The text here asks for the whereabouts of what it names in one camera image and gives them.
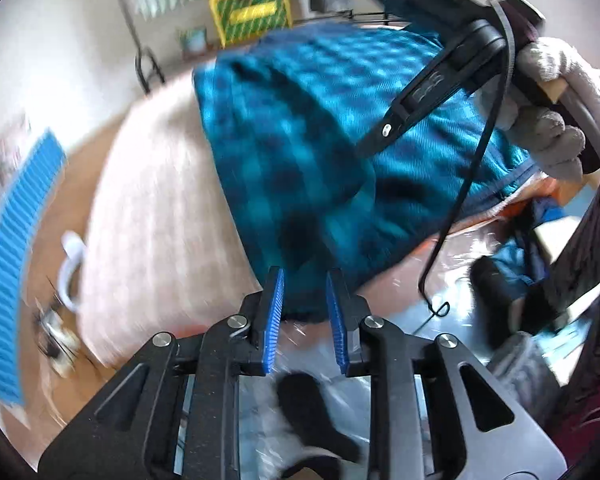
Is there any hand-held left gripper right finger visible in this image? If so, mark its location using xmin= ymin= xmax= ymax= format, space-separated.
xmin=326 ymin=269 xmax=566 ymax=480

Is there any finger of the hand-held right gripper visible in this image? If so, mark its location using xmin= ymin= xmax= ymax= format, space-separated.
xmin=354 ymin=19 xmax=509 ymax=155

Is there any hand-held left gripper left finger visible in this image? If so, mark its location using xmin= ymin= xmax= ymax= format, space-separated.
xmin=37 ymin=267 xmax=285 ymax=480

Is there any teal plaid fleece garment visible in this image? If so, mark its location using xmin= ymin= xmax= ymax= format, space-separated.
xmin=192 ymin=25 xmax=538 ymax=321

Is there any dark blue clothes pile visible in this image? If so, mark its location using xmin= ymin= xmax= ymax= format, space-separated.
xmin=472 ymin=200 xmax=561 ymax=346

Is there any person's right hand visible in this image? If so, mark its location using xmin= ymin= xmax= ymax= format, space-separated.
xmin=480 ymin=37 xmax=600 ymax=181

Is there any pink plaid blanket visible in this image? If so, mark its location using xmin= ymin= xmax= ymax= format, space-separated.
xmin=75 ymin=67 xmax=291 ymax=366

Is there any yellow green patterned box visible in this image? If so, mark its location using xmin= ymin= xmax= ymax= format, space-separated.
xmin=209 ymin=0 xmax=293 ymax=48

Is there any blue slatted platform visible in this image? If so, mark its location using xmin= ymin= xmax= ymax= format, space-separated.
xmin=0 ymin=127 xmax=68 ymax=408

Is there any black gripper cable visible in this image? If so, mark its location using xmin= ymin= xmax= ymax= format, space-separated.
xmin=417 ymin=2 xmax=518 ymax=318

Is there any white ring light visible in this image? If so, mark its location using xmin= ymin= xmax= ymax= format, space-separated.
xmin=57 ymin=232 xmax=88 ymax=311

